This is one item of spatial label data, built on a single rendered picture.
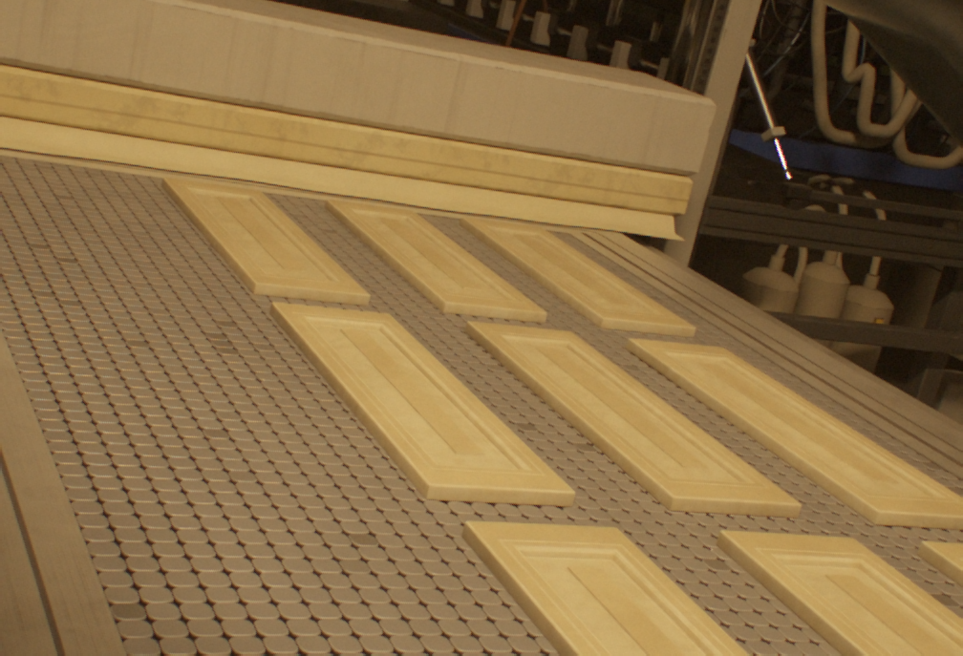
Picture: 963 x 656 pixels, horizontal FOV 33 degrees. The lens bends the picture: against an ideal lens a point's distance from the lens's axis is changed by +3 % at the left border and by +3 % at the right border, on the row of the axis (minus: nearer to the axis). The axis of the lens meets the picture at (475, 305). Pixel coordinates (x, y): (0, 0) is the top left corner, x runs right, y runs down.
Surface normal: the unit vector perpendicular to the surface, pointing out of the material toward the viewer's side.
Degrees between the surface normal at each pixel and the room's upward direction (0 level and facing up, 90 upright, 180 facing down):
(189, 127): 90
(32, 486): 0
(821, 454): 11
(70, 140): 55
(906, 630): 0
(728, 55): 90
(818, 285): 90
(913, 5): 136
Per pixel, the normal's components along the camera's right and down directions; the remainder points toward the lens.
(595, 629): 0.04, -0.94
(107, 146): 0.46, -0.23
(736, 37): 0.39, 0.32
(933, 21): -0.41, 0.79
